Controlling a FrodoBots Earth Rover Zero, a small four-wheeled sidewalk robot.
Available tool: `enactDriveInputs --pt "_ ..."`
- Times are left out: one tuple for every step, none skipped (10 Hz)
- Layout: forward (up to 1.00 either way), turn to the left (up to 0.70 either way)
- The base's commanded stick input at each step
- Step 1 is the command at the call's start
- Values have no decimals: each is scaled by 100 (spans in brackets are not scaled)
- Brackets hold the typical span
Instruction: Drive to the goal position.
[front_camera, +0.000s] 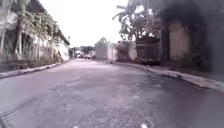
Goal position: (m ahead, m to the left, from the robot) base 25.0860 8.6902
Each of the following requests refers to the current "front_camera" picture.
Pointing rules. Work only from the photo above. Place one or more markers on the dark gate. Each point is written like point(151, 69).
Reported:
point(148, 50)

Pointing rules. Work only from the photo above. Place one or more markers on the pale grey wall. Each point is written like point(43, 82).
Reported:
point(101, 52)

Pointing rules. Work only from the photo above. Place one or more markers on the green bush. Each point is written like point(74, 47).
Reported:
point(191, 60)

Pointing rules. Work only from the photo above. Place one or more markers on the trees with climbing plants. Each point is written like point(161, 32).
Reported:
point(20, 31)

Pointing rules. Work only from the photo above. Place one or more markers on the grey asphalt road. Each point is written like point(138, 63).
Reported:
point(110, 96)

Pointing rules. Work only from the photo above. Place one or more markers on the pale building with dark roof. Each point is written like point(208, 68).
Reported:
point(62, 50)

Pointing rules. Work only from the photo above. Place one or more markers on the banana tree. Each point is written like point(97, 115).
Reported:
point(133, 20)

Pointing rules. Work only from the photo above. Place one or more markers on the concrete kerb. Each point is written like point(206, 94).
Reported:
point(23, 71)
point(193, 79)

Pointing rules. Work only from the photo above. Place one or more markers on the pale pink wall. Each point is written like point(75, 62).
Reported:
point(178, 40)

